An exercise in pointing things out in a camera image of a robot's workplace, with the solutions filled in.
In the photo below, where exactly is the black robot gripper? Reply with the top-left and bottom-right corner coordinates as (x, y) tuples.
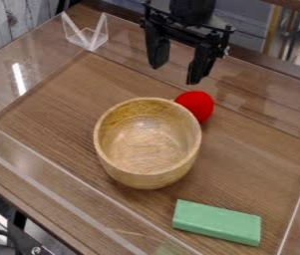
(143, 2), (235, 85)

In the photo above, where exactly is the red plush fruit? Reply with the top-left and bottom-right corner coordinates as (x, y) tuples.
(175, 91), (215, 123)

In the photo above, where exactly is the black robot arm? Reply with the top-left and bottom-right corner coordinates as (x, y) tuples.
(141, 0), (236, 85)

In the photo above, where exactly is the wooden chair in background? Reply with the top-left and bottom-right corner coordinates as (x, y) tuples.
(263, 0), (300, 62)

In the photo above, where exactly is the wooden bowl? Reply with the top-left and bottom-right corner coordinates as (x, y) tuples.
(95, 98), (203, 190)

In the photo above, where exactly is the green rectangular block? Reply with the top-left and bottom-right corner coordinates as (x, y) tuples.
(172, 199), (262, 247)

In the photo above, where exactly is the black table leg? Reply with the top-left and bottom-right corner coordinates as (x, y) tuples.
(8, 210), (55, 255)

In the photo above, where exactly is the clear acrylic corner bracket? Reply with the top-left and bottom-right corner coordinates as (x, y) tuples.
(61, 12), (109, 52)

